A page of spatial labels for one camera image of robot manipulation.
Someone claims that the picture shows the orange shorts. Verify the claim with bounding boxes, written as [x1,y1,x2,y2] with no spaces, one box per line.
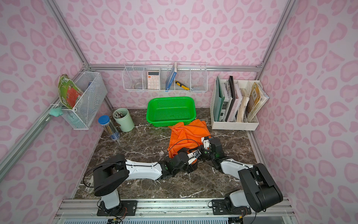
[168,119,211,158]

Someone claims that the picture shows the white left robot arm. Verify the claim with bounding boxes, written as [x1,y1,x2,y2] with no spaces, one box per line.
[93,150,200,218]

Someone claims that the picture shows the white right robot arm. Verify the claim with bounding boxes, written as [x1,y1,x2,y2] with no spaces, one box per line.
[200,136,283,216]

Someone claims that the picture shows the teal folder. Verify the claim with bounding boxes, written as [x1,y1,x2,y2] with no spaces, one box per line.
[213,76,225,122]

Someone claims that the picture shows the white file organizer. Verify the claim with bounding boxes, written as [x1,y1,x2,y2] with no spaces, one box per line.
[210,80,263,131]

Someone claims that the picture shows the green plastic basket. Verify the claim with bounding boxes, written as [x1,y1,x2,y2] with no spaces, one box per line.
[146,97,197,127]

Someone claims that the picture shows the yellow brown booklet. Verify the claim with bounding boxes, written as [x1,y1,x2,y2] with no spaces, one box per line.
[247,83,261,113]

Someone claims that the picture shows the black notebook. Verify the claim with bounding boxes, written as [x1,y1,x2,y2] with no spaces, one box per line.
[225,76,235,122]

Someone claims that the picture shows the yellow utility knife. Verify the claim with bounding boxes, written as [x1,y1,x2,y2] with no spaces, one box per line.
[175,81,190,91]

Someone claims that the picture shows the mint green pen cup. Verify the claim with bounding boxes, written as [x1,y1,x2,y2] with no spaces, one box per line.
[112,108,135,132]

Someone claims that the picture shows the blue book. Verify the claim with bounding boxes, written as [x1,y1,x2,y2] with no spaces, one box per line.
[165,62,177,91]

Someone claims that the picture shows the clear tube blue label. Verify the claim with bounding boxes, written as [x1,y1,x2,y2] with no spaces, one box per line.
[98,115,120,141]

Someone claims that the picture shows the glass jar on shelf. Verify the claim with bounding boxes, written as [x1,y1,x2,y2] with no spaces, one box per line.
[133,80,143,90]

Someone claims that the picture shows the pink calculator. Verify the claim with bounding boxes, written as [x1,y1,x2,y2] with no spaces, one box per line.
[147,71,160,90]

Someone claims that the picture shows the white mesh side basket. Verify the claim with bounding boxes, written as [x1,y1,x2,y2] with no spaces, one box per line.
[62,71,107,130]

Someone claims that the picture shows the green red snack packet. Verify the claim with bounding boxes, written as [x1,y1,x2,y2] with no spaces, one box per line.
[58,74,84,109]

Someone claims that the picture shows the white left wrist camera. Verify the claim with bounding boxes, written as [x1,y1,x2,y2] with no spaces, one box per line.
[187,150,201,165]

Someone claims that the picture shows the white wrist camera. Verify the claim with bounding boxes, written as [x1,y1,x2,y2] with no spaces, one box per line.
[201,137,210,150]
[187,150,201,165]

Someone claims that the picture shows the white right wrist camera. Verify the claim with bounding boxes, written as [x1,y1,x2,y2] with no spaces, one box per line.
[201,137,210,150]

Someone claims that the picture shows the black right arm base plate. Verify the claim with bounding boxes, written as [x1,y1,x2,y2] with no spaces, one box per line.
[208,198,252,216]

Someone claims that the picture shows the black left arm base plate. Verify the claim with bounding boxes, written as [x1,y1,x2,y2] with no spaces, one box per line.
[97,200,138,217]

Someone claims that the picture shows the white wire wall shelf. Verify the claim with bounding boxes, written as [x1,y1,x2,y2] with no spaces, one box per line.
[122,62,208,92]

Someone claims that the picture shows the mint green wall hook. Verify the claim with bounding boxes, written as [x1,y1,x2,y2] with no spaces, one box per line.
[49,107,63,117]

